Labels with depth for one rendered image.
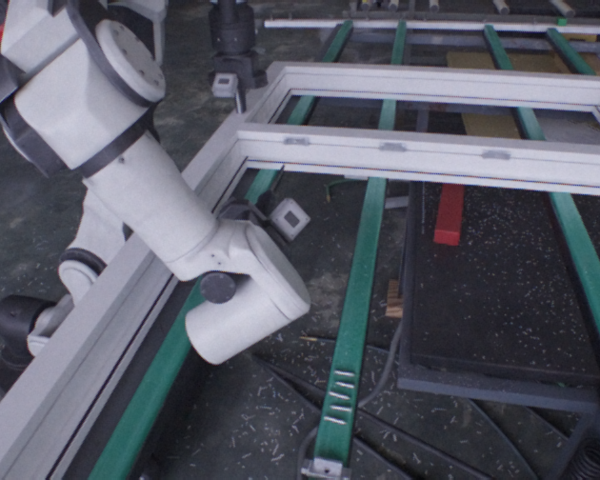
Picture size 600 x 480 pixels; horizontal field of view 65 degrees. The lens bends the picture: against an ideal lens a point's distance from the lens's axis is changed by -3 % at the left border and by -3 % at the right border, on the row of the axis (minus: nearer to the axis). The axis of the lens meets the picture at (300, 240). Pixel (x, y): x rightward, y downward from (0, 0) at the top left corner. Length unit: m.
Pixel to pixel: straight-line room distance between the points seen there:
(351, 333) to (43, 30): 0.47
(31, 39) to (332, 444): 0.47
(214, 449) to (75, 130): 1.26
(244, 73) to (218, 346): 0.65
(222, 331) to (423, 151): 0.59
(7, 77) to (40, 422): 0.33
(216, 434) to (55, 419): 1.05
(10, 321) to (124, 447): 1.12
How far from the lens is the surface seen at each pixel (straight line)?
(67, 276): 1.24
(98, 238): 1.17
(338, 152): 0.97
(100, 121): 0.43
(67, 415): 0.60
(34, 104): 0.46
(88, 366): 0.61
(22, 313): 1.64
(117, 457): 0.58
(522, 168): 0.99
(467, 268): 1.21
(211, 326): 0.50
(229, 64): 1.04
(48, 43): 0.48
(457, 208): 1.34
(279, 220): 0.65
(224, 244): 0.45
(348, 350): 0.62
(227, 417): 1.62
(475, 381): 1.02
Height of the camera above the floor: 1.34
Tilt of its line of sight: 37 degrees down
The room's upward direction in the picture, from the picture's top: 2 degrees counter-clockwise
